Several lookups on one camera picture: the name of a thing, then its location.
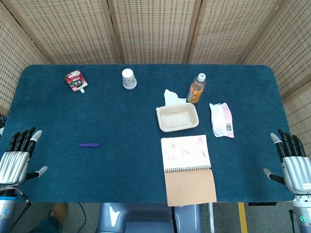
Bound red jelly drink pouch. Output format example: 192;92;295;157
65;69;89;95

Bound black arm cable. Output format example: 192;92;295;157
288;209;300;233
13;187;32;213

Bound blue jeans leg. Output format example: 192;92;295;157
29;217;62;233

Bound dark blue felt table cover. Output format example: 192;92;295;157
0;64;298;204

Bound spiral sketchbook with red drawings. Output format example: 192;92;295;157
160;134;218;207

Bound beige rectangular food container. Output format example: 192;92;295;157
155;102;200;133

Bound white pink snack package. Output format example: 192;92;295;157
209;102;235;139

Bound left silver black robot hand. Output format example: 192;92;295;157
0;127;48;187

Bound metal table leg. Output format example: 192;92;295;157
207;202;216;233

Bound woven bamboo folding screen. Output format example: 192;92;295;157
0;0;311;177

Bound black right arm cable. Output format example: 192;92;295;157
288;209;300;233

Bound white paper cup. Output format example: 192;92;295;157
121;68;138;90

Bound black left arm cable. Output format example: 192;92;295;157
13;187;32;213

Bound orange drink plastic bottle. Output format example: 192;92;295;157
186;72;207;104

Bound dark floor cable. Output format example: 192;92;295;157
77;203;87;233

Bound crumpled white tissue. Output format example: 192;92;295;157
163;89;187;107

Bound grey blue robot torso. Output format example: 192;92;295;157
96;202;202;233

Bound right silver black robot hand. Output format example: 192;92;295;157
263;129;311;195

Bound brown shoe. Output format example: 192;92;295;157
48;203;68;225

